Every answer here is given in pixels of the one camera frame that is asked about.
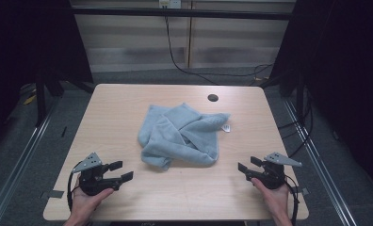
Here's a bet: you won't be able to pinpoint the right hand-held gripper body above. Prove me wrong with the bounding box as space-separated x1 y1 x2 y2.
252 152 303 190

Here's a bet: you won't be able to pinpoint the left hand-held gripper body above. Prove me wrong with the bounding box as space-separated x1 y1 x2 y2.
72 152 121 197

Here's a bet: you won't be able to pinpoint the light blue towel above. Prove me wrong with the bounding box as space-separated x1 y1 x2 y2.
138 102 232 172

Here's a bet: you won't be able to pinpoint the person's left hand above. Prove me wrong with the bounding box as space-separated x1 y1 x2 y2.
67 175 115 220

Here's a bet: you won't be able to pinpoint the person's right hand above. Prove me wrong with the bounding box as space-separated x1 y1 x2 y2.
251 177 291 219

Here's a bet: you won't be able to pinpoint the black metal stand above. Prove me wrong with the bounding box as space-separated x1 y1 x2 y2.
34 73 48 128

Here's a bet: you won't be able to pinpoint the yellow floor object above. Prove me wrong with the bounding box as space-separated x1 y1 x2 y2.
23 94 38 106

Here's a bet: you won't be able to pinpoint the black curtain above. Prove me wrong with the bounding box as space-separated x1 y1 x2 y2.
268 0 373 197
0 0 95 154

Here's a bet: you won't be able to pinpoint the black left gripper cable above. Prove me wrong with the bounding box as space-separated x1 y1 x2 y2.
66 161 83 213

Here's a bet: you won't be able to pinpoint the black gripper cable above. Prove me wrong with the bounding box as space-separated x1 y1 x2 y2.
66 161 83 213
283 174 300 226

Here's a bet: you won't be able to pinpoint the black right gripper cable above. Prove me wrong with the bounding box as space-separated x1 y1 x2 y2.
283 174 300 226

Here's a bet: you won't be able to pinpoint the metal floor rail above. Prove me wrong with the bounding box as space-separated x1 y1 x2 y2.
283 99 359 226
0 100 62 226

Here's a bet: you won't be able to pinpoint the black floor cables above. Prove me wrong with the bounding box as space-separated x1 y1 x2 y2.
276 89 315 158

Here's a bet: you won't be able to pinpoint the black wall cable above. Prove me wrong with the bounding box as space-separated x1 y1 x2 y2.
164 15 274 87

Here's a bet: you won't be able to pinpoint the black horizontal frame bar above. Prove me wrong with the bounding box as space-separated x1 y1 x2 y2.
71 7 295 22

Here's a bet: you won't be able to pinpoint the white wall socket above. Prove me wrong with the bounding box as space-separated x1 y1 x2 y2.
157 0 183 9

